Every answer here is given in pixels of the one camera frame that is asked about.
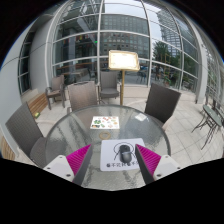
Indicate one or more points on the brown wicker chair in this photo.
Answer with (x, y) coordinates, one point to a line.
(56, 88)
(25, 130)
(82, 96)
(109, 85)
(162, 103)

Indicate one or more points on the white printed mouse pad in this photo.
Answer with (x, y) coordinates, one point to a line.
(108, 156)

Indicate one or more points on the food picture sheet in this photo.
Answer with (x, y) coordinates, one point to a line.
(104, 122)

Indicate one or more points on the green metal outdoor table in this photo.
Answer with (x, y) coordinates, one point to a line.
(211, 115)

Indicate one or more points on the black computer mouse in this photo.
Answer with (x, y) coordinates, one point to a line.
(125, 154)

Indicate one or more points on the gold menu sign stand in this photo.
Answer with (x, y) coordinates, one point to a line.
(124, 60)

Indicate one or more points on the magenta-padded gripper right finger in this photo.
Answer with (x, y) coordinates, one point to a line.
(165, 165)

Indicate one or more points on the tan tape roll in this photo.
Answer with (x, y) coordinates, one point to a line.
(100, 135)

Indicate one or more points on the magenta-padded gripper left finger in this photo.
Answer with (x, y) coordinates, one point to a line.
(61, 166)

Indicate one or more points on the wooden slat bench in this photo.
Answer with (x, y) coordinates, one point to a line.
(6, 151)
(37, 103)

